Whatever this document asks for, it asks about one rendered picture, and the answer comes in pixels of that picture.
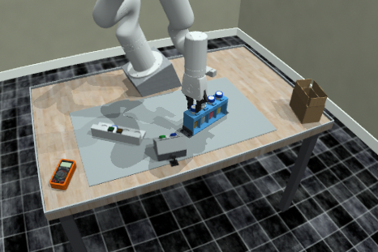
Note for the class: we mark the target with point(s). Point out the small open brown cardboard box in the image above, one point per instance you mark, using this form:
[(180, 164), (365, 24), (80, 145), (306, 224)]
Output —
[(299, 101)]

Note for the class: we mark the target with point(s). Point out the orange digital multimeter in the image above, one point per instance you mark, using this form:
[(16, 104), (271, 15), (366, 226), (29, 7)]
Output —
[(63, 174)]

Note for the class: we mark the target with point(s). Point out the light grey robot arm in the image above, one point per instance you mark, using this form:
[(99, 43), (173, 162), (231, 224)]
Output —
[(192, 45)]

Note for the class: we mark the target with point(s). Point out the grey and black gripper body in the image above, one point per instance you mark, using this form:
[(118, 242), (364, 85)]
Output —
[(194, 87)]

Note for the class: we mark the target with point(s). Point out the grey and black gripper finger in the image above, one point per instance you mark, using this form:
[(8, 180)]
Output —
[(190, 101), (199, 102)]

